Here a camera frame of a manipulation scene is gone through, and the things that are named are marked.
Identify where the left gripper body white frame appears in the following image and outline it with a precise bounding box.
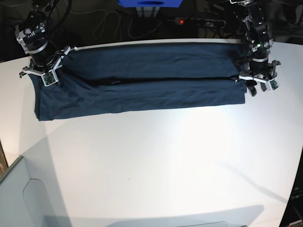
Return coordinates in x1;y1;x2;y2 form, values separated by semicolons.
236;59;281;83

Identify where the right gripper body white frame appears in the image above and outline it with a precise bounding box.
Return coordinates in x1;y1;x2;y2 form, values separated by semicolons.
19;46;77;79

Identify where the dark blue T-shirt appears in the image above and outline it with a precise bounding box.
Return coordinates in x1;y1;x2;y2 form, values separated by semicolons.
30;43;247;121

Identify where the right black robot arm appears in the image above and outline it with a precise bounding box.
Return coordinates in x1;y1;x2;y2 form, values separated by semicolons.
15;0;77;87

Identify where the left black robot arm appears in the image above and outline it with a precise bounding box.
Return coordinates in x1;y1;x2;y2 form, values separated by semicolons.
230;0;281;97

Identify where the blue box with slot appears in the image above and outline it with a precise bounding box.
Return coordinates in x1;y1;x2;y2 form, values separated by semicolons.
117;0;183;8

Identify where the grey panel at lower left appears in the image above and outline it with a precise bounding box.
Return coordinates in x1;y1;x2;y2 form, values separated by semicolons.
0;156;71;227

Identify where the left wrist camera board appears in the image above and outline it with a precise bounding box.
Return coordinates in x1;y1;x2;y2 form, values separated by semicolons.
266;79;279;92

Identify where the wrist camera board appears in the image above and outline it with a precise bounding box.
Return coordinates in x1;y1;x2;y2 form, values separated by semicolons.
266;79;279;92
42;71;59;87

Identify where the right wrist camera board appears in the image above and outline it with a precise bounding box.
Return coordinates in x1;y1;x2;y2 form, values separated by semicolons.
42;71;59;87

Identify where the black power strip red switch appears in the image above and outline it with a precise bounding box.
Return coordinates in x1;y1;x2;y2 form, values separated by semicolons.
174;17;226;28

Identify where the white cable behind table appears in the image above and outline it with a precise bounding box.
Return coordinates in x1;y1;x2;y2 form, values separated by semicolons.
92;9;164;40

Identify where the aluminium mounting post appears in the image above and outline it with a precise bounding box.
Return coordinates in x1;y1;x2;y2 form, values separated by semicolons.
136;7;160;18

